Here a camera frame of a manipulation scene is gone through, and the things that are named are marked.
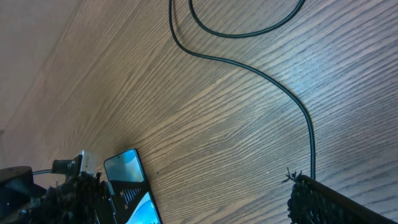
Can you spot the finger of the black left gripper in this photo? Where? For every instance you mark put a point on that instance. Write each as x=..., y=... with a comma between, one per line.
x=125, y=197

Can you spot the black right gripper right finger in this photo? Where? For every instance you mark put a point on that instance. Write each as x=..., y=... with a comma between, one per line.
x=314, y=203

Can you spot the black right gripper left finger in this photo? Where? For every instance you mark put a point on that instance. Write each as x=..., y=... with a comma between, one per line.
x=74, y=201

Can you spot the blue Galaxy smartphone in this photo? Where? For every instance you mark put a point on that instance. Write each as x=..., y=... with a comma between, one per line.
x=127, y=166

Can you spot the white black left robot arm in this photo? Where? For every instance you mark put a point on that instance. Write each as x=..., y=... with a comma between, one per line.
x=69, y=168

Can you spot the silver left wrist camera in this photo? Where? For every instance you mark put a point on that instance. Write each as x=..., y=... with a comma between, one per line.
x=89, y=162

